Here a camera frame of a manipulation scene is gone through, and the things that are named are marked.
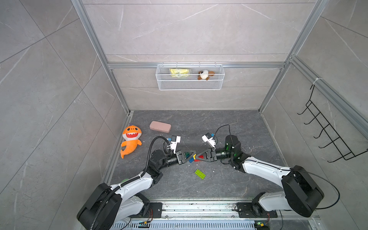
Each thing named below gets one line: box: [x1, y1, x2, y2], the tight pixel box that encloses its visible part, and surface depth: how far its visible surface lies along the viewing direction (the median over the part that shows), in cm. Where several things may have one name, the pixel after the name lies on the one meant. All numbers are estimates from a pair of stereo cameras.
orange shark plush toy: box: [120, 125, 143, 160], surface depth 97 cm
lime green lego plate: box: [194, 169, 207, 180], surface depth 87 cm
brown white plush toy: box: [197, 69, 216, 81], surface depth 88 cm
